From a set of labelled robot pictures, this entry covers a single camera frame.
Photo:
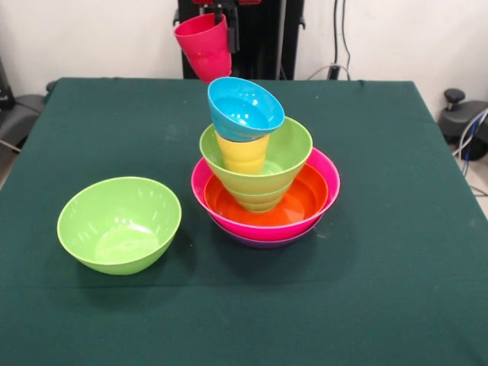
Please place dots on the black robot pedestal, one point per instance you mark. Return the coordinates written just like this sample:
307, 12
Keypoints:
259, 38

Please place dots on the purple bowl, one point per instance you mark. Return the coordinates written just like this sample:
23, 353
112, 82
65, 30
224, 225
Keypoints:
270, 244

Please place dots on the medium green bowl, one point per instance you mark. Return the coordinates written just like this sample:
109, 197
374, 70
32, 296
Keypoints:
289, 152

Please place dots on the black plug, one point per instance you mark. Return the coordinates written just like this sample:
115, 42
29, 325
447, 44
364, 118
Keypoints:
334, 71

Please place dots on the black office chair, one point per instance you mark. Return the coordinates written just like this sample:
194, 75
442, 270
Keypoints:
23, 106

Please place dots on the black chair with round knob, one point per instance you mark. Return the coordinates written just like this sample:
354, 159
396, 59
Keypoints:
457, 122

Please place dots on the red cup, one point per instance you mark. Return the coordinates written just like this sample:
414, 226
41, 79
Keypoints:
206, 49

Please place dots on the pink bowl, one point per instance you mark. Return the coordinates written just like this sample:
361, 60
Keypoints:
331, 179

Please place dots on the dark green tablecloth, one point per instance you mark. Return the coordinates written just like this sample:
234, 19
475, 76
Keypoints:
244, 305

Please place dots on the small ribbed green bowl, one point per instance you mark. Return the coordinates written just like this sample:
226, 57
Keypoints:
259, 202

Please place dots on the orange bowl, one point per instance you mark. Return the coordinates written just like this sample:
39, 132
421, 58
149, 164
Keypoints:
305, 198

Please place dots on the large green bowl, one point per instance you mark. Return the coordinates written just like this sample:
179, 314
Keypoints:
118, 225

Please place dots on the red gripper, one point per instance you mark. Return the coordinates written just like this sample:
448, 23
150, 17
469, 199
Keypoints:
249, 1

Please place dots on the small blue bowl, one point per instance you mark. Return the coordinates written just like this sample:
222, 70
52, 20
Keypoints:
244, 106

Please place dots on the yellow cup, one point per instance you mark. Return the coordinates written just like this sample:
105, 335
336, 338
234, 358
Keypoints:
242, 156

